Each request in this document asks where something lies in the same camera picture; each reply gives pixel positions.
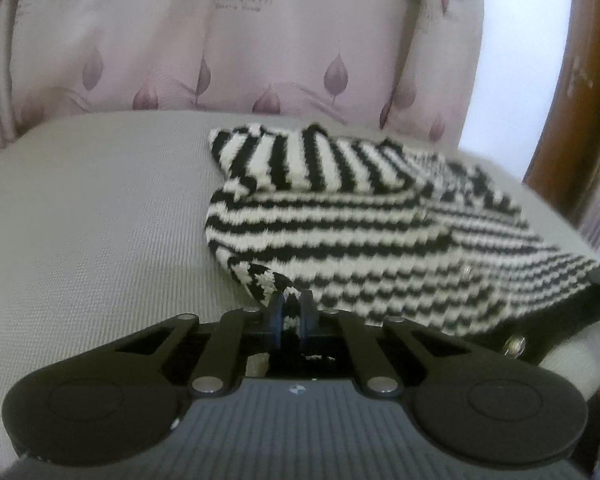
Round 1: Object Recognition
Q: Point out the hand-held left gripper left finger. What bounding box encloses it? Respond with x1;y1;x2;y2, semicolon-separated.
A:
115;292;286;400

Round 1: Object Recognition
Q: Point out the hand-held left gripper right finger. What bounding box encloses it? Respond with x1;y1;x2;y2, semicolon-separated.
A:
300;290;475;400

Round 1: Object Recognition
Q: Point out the black and white striped sweater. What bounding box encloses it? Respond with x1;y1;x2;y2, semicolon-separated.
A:
202;122;600;367

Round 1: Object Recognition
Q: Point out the grey woven mattress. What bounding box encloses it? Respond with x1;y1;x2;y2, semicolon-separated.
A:
0;110;600;480

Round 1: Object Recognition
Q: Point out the pink leaf-print curtain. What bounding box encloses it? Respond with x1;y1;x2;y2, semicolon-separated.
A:
0;0;487;171

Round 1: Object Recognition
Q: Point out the brown wooden door frame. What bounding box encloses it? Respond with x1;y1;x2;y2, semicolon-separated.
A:
522;0;600;263

